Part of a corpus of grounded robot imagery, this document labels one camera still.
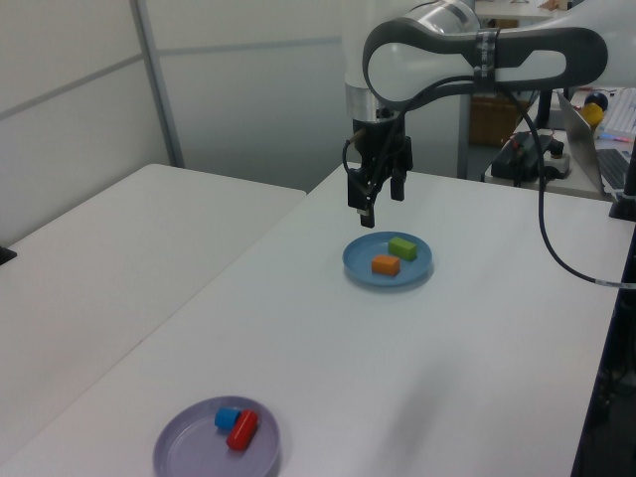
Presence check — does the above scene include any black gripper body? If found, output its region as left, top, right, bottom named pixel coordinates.
left=351, top=117, right=414, bottom=174

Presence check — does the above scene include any green rectangular block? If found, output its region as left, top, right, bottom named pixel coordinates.
left=387, top=236, right=419, bottom=261

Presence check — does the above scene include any orange rectangular block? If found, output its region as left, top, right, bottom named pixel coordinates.
left=371, top=253, right=401, bottom=277

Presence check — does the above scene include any blue block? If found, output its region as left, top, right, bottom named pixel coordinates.
left=214, top=405, right=242, bottom=431

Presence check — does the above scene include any red cylinder block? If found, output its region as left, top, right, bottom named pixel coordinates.
left=226, top=408, right=260, bottom=452

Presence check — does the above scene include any blue plate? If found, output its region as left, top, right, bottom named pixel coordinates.
left=341, top=231, right=434, bottom=289

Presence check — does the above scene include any brown cardboard box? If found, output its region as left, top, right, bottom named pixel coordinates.
left=469, top=95, right=531, bottom=148

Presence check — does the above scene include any black power box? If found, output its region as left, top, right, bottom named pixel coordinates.
left=491, top=131, right=554, bottom=183

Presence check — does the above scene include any white socket with black plug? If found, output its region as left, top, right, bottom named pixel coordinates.
left=539, top=141, right=572, bottom=180

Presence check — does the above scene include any black monitor stand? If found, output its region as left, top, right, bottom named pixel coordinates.
left=532, top=90, right=567, bottom=130

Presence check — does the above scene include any silver laptop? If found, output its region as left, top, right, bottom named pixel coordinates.
left=556, top=90, right=635, bottom=198

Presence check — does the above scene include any yellow ball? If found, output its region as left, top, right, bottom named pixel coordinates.
left=581, top=102, right=605, bottom=131

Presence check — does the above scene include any white keyboard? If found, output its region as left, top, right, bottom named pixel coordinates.
left=598, top=88, right=636, bottom=143

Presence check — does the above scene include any purple plate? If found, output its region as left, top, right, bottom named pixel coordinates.
left=152, top=395, right=282, bottom=477

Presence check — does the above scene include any slim grey partition post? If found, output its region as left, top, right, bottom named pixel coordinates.
left=456, top=93, right=473, bottom=180

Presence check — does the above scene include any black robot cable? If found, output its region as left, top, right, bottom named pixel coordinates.
left=341, top=74, right=636, bottom=290

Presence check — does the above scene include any black camera pole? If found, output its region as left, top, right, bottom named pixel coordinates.
left=608, top=136, right=636, bottom=223

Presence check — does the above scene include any black metal frame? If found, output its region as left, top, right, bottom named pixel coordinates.
left=570, top=287, right=636, bottom=477

